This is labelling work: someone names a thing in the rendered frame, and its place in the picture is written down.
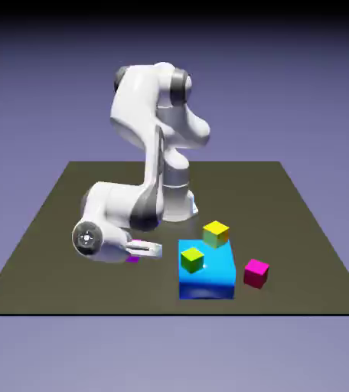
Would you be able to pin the small lime green cube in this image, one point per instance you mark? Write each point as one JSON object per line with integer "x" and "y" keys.
{"x": 192, "y": 259}

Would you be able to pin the large blue box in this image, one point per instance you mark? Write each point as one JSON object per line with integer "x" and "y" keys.
{"x": 212, "y": 269}

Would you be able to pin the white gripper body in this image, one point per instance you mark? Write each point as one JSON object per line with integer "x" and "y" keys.
{"x": 145, "y": 248}

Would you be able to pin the small magenta cube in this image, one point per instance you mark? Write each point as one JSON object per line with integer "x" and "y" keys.
{"x": 256, "y": 273}

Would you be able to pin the small purple cube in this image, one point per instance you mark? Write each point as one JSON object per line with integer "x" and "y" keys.
{"x": 132, "y": 259}

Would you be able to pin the small yellow cube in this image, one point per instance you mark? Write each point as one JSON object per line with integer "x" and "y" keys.
{"x": 215, "y": 232}

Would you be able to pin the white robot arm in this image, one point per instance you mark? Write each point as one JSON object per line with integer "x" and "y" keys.
{"x": 133, "y": 101}

